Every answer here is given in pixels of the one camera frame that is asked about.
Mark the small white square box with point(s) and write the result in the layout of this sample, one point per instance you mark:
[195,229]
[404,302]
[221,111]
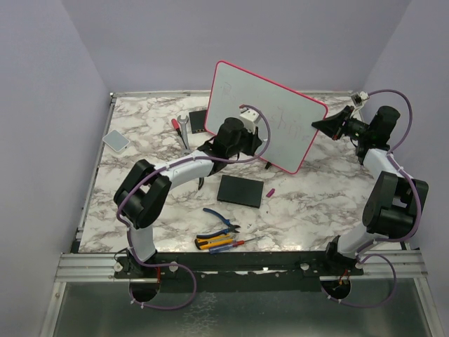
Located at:
[116,141]

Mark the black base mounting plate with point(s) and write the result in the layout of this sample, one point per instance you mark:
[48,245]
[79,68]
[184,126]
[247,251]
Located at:
[235,271]

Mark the yellow black utility knife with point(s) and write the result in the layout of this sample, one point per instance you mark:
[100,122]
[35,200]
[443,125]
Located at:
[205,244]

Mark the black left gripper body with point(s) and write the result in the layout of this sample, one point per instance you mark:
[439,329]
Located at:
[248,140]

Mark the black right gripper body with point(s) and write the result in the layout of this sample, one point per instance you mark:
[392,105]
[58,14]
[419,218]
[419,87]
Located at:
[351,127]

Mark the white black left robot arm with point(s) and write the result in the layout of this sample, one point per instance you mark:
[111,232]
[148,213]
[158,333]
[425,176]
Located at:
[142,195]

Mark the blue handled cutting pliers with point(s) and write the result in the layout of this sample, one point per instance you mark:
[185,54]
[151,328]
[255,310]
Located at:
[227,222]

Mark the red blue screwdriver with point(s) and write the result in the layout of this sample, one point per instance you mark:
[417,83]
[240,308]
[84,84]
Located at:
[231,245]

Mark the red handled wrench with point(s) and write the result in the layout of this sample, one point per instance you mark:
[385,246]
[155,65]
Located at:
[180,126]

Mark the black flat network switch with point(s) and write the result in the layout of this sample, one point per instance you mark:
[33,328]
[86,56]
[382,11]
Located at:
[240,191]

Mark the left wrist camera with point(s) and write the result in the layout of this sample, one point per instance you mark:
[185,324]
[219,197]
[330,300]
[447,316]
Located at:
[250,116]

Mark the pink framed whiteboard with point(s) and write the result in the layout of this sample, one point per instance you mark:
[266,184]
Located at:
[288,112]

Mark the black handled wire stripper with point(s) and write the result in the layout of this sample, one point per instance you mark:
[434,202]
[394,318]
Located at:
[201,182]

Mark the pink marker cap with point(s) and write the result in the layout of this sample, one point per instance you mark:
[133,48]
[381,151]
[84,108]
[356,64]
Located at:
[270,192]

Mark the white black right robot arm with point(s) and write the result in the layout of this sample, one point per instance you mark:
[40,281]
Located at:
[394,207]

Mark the black rear network switch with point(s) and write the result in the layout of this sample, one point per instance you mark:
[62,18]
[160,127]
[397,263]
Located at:
[197,121]

